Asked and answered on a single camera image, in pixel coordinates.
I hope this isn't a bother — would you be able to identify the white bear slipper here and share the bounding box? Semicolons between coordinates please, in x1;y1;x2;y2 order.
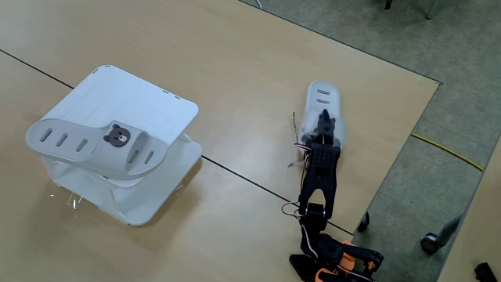
25;118;168;181
299;80;346;152

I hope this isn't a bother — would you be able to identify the white plastic shelf box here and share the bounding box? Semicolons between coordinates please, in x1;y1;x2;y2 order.
30;64;204;227

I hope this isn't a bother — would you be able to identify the black table caster wheel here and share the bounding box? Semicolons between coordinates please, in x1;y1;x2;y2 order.
357;211;371;232

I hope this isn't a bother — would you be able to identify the chair caster wheel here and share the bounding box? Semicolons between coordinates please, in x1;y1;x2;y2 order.
420;232;442;255

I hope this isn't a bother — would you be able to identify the grey metal chair leg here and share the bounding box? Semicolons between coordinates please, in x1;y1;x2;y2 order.
425;0;442;20

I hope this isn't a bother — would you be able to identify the grey chair base leg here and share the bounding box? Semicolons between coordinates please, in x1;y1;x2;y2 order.
436;213;465;246

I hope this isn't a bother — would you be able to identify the black object on floor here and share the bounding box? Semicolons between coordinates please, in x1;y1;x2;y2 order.
474;262;499;282

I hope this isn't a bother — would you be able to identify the yellow floor cable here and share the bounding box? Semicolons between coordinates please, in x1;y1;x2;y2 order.
409;132;485;172

